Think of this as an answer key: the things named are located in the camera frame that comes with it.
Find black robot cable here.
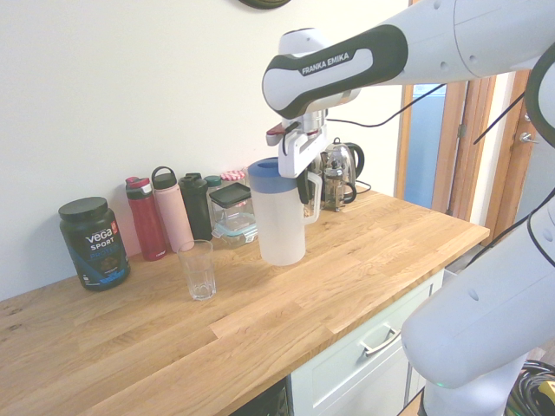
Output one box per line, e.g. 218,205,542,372
323,81,528,146

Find jar with red checkered lid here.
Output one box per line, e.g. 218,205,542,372
219,169,249,187

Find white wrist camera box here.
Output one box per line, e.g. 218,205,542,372
264,121,291,147

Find glass french press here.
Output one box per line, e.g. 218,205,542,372
322,153,357,213

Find white cabinet drawer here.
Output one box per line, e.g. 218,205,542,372
289,268,447,416

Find dark dishwasher front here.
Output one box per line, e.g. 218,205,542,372
227,375,292,416

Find glass container with blue clips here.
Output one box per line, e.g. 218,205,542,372
211,211,260,249

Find clear drinking glass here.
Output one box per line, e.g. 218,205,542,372
176,238,217,302

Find pink water bottle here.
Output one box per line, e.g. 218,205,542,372
150,166,196,254

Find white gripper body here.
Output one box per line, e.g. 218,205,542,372
277,122,336,179

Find steel electric kettle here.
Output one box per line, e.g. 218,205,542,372
324,137,366,205

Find black round wall clock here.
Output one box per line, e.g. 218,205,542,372
236,0,292,10

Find silver drawer handle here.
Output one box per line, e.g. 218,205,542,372
359,327,402,357

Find red water bottle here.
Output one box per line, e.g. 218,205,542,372
124,175,168,263

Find clear container with black lid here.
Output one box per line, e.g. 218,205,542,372
208,181,254,231

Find black shaker bottle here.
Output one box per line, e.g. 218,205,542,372
178,172,214,242

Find black Vega protein tub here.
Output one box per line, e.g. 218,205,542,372
58,197,132,293

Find translucent pitcher with blue lid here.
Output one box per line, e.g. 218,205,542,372
246,156,324,267

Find coiled black floor cables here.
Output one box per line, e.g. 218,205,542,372
507,358,555,416

